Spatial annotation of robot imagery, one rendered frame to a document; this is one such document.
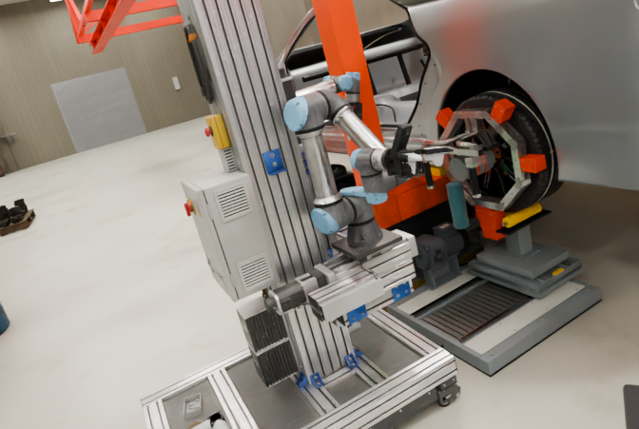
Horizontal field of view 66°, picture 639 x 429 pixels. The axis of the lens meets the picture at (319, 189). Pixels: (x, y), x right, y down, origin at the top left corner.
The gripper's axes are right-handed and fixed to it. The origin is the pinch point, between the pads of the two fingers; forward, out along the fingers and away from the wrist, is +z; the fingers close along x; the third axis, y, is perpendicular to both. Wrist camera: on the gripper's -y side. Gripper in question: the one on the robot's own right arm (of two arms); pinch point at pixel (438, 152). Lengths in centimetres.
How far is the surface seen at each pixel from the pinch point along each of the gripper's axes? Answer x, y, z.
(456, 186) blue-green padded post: -103, 37, -70
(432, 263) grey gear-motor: -97, 82, -87
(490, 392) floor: -54, 118, -27
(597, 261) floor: -183, 100, -32
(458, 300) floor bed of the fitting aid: -104, 105, -76
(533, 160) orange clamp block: -102, 22, -25
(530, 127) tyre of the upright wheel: -111, 8, -30
